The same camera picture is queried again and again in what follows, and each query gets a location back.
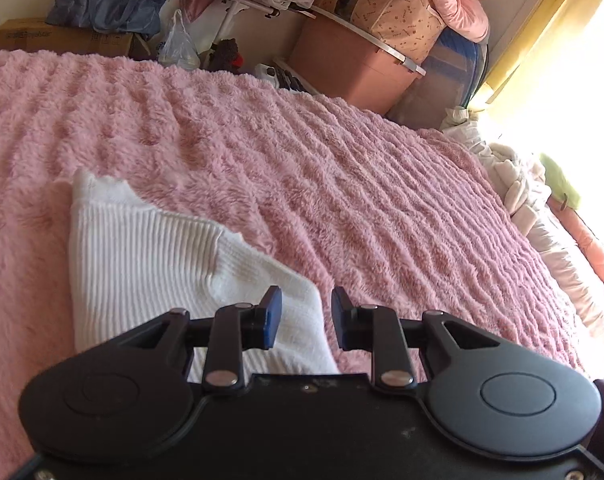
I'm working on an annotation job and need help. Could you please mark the yellow curtain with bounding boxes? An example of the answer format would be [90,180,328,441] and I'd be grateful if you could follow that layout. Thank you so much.
[469,0,604,111]

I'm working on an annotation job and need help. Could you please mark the white folding clothes rack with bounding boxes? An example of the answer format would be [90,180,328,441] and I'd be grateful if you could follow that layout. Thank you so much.
[202,0,308,56]

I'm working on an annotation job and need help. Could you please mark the white ruffled bedding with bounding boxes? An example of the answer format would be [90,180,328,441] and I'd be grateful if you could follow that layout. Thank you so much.
[441,107,604,351]

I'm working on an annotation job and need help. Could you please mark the green pillow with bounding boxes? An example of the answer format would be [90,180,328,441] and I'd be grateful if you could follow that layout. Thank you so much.
[539,152,583,208]

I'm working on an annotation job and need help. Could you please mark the cardboard box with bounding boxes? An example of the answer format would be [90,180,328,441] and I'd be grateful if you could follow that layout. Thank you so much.
[0,18,150,60]

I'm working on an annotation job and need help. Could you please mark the white cable-knit sweater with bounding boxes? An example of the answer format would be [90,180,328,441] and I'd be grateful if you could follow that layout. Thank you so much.
[68,169,341,383]

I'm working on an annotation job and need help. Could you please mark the floral quilt storage bag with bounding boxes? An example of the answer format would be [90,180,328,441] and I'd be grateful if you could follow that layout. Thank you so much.
[318,0,445,63]

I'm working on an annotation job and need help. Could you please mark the clear blue storage bag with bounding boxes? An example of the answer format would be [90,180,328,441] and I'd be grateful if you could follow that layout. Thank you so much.
[388,27,489,128]

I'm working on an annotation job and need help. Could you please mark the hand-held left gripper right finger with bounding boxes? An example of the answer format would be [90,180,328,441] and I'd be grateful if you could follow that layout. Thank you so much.
[331,286,500,394]

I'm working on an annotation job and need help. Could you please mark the pink fluffy blanket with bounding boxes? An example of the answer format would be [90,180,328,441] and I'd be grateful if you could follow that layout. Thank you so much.
[0,51,592,480]

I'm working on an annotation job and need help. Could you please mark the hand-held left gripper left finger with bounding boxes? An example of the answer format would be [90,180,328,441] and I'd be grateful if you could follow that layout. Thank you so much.
[117,286,283,394]

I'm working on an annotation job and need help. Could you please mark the clear plastic bag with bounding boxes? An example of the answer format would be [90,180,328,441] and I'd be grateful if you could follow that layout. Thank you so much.
[158,9,202,70]

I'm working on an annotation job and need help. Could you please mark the pink plastic storage box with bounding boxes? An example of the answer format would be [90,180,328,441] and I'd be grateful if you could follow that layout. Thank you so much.
[288,10,425,115]

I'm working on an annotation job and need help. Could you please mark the dark red plush toy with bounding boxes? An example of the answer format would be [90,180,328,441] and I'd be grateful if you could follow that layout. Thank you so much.
[213,39,244,72]

